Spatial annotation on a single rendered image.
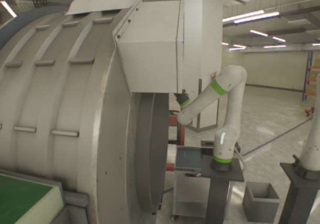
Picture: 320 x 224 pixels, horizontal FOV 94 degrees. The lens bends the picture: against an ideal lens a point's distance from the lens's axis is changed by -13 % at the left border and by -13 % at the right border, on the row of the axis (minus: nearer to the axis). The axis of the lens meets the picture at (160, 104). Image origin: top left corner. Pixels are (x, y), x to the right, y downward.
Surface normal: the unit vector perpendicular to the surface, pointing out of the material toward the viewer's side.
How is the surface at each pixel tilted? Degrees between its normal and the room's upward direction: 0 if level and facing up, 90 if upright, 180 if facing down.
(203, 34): 90
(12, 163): 82
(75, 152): 71
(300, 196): 90
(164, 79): 125
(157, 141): 61
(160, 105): 104
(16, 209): 0
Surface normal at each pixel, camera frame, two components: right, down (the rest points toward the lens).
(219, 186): -0.28, 0.21
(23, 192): 0.00, -0.98
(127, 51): -0.11, 0.73
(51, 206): 0.99, 0.03
